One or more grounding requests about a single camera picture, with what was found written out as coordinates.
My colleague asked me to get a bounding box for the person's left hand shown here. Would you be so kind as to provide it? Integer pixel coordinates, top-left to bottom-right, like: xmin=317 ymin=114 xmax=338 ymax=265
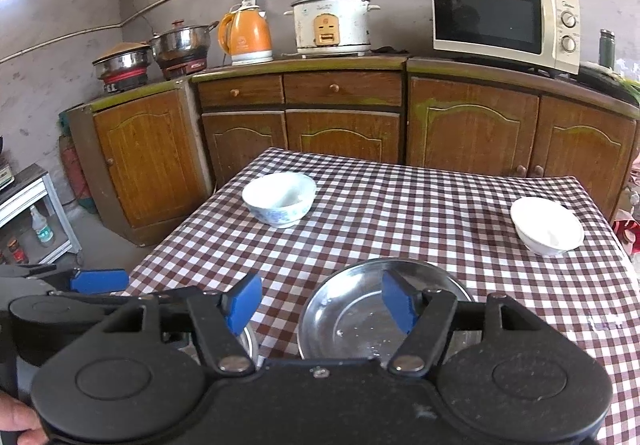
xmin=0 ymin=392 xmax=49 ymax=445

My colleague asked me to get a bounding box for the large steel plate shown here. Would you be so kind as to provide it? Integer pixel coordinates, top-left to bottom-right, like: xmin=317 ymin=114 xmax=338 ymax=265
xmin=236 ymin=324 xmax=260 ymax=367

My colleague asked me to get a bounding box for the white green-patterned bowl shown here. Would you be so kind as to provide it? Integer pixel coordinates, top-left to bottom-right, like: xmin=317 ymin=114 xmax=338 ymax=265
xmin=509 ymin=197 xmax=585 ymax=257

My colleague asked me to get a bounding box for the wooden two-door cabinet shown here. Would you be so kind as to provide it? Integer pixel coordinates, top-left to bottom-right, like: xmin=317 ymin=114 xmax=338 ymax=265
xmin=406 ymin=58 xmax=639 ymax=218

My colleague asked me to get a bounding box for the plastic bottle on shelf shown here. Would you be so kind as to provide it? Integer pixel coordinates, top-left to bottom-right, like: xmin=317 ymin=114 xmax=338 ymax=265
xmin=29 ymin=204 xmax=54 ymax=247

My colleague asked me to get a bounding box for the white metal shelf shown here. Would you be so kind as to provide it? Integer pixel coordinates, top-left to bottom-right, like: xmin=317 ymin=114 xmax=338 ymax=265
xmin=0 ymin=164 xmax=82 ymax=265

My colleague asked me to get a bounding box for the brown checkered tablecloth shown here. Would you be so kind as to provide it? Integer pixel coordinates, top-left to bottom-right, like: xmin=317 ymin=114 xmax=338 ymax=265
xmin=128 ymin=148 xmax=639 ymax=444

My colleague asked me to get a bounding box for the black induction cooktop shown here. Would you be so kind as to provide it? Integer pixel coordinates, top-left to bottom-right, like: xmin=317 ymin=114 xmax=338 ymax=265
xmin=576 ymin=62 xmax=639 ymax=107

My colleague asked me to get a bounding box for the cream microwave oven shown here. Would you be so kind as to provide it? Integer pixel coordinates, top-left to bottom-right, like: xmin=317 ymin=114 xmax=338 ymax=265
xmin=432 ymin=0 xmax=582 ymax=74

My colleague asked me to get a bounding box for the wooden corner cabinet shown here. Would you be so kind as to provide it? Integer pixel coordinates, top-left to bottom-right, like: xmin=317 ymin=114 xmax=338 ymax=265
xmin=64 ymin=76 xmax=215 ymax=247

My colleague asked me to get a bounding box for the steel pot on cooker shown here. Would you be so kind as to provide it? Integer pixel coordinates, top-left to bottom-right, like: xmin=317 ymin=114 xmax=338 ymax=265
xmin=149 ymin=20 xmax=219 ymax=81

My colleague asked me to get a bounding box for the steel pot with lid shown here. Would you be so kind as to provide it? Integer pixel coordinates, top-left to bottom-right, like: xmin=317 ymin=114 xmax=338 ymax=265
xmin=92 ymin=43 xmax=153 ymax=94

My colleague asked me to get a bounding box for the orange electric kettle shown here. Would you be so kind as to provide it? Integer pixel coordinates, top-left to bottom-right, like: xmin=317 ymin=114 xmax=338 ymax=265
xmin=217 ymin=6 xmax=272 ymax=66

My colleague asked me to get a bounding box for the red gift bag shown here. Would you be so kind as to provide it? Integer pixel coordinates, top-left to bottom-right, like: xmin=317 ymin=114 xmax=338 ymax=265
xmin=613 ymin=217 xmax=640 ymax=257

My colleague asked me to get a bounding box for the blue patterned porcelain bowl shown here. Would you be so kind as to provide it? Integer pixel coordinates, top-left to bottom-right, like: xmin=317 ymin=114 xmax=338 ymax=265
xmin=241 ymin=172 xmax=318 ymax=228

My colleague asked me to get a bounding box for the wooden drawer cabinet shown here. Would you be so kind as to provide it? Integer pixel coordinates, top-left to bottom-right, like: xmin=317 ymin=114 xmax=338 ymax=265
xmin=191 ymin=55 xmax=407 ymax=185

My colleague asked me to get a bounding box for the green thermos flask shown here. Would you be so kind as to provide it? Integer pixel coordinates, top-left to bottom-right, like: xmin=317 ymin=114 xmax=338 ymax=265
xmin=599 ymin=29 xmax=615 ymax=70

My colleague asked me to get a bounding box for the red gas cylinder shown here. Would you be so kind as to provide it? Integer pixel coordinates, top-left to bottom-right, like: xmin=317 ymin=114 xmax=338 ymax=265
xmin=58 ymin=111 xmax=98 ymax=214

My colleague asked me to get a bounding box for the white rice cooker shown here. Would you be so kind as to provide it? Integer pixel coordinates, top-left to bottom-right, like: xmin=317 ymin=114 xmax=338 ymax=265
xmin=283 ymin=0 xmax=381 ymax=58

